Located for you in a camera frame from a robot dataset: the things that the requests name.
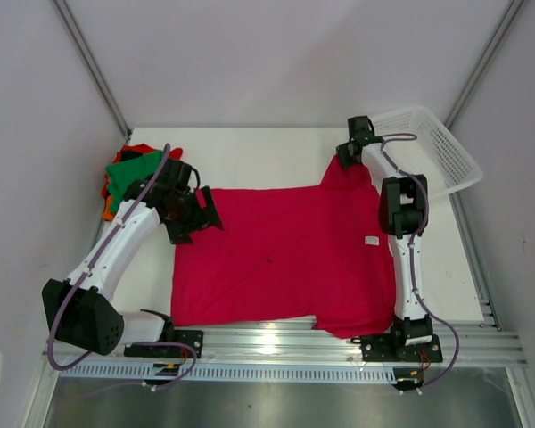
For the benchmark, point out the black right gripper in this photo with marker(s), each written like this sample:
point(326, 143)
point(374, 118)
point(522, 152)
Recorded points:
point(352, 149)

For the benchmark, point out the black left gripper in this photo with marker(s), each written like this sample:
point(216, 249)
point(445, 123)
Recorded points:
point(204, 218)

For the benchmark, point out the crimson t shirt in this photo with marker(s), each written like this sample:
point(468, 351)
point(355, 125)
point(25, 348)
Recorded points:
point(285, 253)

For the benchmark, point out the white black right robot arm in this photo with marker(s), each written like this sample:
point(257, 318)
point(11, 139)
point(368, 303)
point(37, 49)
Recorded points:
point(403, 216)

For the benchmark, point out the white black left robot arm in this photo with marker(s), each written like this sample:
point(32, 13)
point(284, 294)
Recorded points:
point(79, 308)

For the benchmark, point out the white plastic basket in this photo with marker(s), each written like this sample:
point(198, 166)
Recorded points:
point(435, 153)

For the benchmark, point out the green folded t shirt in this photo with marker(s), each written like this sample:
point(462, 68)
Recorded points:
point(123, 174)

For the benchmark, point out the red folded t shirt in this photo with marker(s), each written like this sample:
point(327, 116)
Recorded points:
point(130, 152)

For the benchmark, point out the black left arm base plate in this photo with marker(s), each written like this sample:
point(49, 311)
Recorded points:
point(171, 344)

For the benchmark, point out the white slotted cable duct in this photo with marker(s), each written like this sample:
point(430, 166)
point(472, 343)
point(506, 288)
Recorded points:
point(234, 373)

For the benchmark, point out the right aluminium corner post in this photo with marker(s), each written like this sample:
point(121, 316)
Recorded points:
point(489, 54)

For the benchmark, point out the aluminium corner post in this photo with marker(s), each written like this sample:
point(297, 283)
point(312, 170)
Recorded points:
point(86, 54)
point(489, 54)

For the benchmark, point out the aluminium front rail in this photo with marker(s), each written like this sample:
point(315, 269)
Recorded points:
point(295, 342)

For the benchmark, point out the left aluminium corner post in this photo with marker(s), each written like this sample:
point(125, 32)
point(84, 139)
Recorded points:
point(86, 54)

